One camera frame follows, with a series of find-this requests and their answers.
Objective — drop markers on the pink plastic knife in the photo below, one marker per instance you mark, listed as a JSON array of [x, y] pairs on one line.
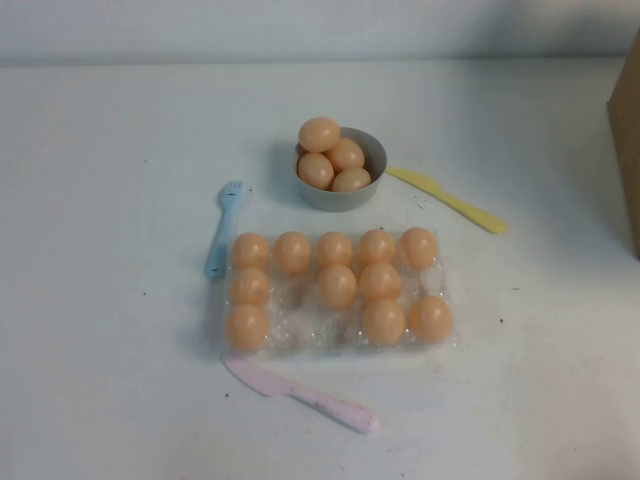
[[280, 385]]

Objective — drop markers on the clear plastic egg tray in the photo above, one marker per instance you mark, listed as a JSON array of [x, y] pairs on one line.
[[310, 330]]

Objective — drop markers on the brown cardboard box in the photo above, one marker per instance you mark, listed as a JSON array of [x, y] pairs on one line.
[[627, 150]]

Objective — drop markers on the orange plastic egg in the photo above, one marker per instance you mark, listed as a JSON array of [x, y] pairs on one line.
[[352, 181], [377, 247], [315, 171], [247, 326], [250, 250], [249, 286], [419, 247], [348, 156], [337, 286], [319, 134], [383, 322], [334, 249], [292, 252], [431, 318], [380, 282]]

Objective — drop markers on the grey round bowl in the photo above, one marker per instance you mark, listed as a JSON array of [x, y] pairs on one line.
[[340, 200]]

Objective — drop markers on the light blue plastic fork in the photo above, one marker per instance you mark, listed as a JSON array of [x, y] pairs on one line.
[[220, 240]]

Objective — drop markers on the yellow plastic knife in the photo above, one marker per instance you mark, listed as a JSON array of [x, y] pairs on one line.
[[450, 200]]

